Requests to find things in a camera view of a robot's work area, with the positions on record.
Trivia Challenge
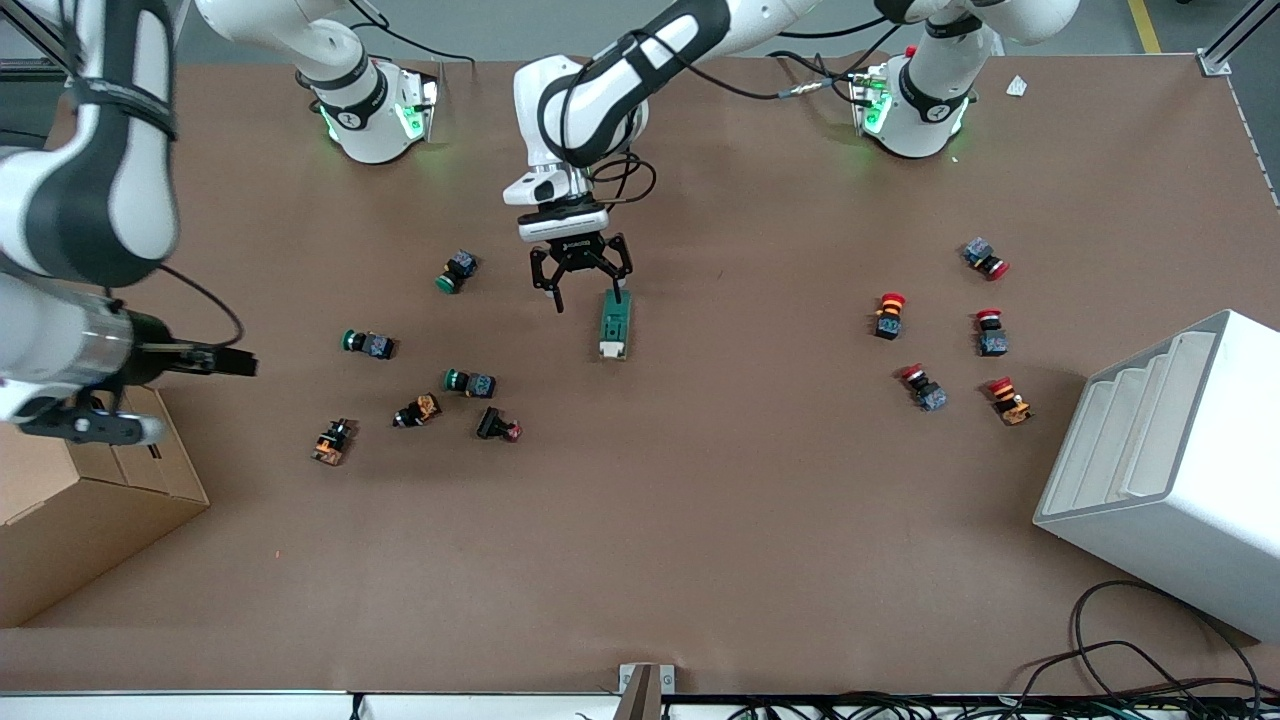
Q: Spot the black looped cable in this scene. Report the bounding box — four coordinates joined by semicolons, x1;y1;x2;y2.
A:
1020;580;1280;720

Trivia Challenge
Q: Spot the black cable with metal connector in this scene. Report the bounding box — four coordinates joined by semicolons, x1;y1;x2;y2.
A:
660;20;906;101

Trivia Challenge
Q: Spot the white plastic stepped rack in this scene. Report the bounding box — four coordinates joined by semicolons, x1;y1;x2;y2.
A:
1033;308;1280;643

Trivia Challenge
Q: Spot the grey metal bracket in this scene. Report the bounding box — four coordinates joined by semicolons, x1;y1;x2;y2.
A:
618;663;676;720

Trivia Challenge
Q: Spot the aluminium frame post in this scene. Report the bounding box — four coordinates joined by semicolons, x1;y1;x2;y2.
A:
0;0;71;86
1198;0;1280;78

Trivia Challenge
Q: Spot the green load switch white lever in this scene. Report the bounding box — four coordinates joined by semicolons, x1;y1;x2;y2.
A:
598;288;634;362

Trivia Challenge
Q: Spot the black cable bundle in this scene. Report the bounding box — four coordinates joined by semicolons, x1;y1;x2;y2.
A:
720;692;1280;720

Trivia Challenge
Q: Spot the brown cardboard box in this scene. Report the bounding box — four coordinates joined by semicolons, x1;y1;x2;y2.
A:
0;385;211;629

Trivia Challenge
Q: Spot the white table edge rail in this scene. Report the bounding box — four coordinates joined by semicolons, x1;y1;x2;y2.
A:
0;690;621;720

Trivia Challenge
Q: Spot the black switch with red button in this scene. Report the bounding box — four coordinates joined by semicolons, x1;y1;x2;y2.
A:
475;405;525;443

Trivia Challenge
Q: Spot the brown paper table mat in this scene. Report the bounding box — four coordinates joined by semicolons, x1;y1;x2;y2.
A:
0;50;1280;696

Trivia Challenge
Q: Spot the black right arm base cable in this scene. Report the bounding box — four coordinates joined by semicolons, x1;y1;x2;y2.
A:
345;0;477;67

